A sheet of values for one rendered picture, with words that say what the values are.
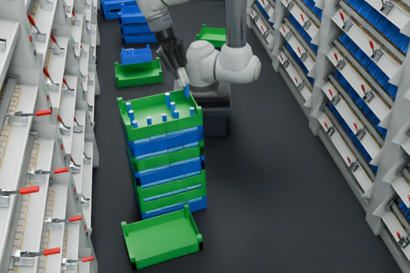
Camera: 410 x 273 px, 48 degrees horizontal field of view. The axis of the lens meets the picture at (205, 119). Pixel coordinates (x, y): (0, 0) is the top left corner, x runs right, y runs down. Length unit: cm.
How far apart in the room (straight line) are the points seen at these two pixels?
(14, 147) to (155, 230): 109
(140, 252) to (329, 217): 84
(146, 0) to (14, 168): 88
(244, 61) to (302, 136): 57
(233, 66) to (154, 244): 93
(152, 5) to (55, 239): 87
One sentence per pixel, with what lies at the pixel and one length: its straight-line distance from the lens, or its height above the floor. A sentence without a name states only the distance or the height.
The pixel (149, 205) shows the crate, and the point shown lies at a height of 12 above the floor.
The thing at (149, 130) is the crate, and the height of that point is 51.
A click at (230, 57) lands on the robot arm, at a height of 49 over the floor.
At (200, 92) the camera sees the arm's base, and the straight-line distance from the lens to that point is 243.
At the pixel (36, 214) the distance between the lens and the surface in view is 122.
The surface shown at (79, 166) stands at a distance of 189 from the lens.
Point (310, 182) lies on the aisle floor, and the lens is 230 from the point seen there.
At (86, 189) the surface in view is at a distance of 208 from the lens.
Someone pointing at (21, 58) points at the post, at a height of 101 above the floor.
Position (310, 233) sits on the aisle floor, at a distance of 208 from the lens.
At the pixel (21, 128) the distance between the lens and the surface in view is 118.
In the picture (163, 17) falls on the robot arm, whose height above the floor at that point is 89.
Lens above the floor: 158
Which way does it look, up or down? 36 degrees down
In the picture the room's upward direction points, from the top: 3 degrees counter-clockwise
